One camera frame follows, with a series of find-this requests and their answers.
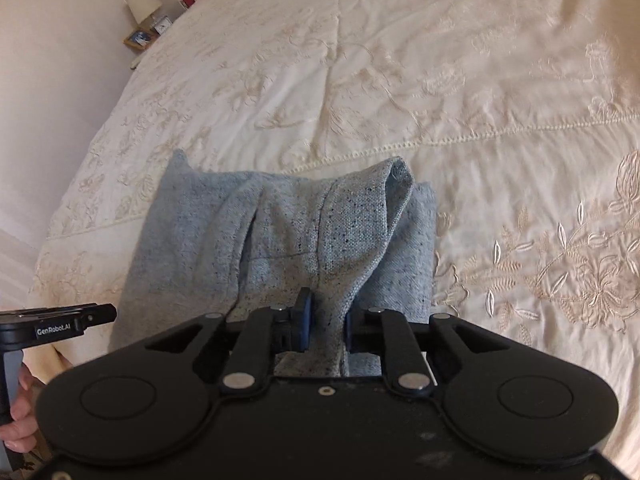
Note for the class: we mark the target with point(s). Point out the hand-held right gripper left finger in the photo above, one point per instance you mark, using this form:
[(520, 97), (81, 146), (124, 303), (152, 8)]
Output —
[(304, 322)]

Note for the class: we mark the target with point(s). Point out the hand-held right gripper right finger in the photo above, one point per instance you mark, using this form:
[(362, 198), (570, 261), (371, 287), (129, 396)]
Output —
[(348, 332)]

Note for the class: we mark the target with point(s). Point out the grey-blue flecked pants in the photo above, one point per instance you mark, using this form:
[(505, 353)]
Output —
[(280, 240)]

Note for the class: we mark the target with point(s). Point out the person's left hand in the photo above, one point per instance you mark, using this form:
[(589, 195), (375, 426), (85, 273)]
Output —
[(22, 425)]

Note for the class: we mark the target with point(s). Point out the cream embroidered bedspread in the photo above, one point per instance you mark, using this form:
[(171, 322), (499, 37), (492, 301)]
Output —
[(425, 85)]

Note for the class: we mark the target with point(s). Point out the small white clock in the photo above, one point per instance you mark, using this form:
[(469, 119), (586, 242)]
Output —
[(162, 25)]

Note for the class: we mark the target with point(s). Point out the white table lamp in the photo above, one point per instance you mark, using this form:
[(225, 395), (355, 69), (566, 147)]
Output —
[(142, 5)]

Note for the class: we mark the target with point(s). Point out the wooden picture frame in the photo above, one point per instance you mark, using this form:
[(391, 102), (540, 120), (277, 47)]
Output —
[(139, 38)]

